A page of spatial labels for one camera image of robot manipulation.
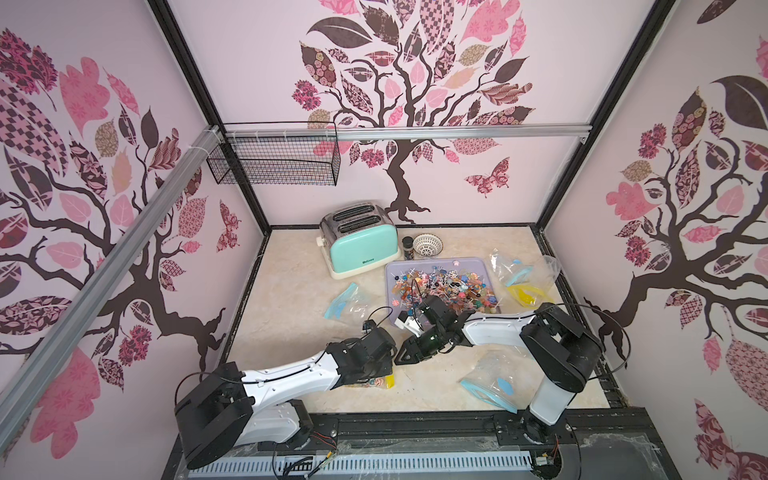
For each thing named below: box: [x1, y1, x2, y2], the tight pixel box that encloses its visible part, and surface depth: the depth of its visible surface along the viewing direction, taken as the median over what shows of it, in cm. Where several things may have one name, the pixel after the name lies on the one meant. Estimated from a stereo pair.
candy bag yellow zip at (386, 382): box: [361, 374, 396, 389], surface depth 81 cm
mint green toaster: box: [316, 201, 401, 279], surface depth 100 cm
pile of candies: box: [391, 267, 499, 314], surface depth 100 cm
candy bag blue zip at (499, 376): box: [459, 348, 531, 413], surface depth 81 cm
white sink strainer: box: [413, 233, 443, 257], surface depth 112 cm
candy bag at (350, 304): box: [324, 282, 371, 322], surface depth 100 cm
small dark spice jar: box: [402, 236, 414, 261], surface depth 106 cm
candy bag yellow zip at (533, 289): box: [506, 255, 561, 310], surface depth 101 cm
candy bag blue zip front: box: [490, 248, 533, 287], surface depth 106 cm
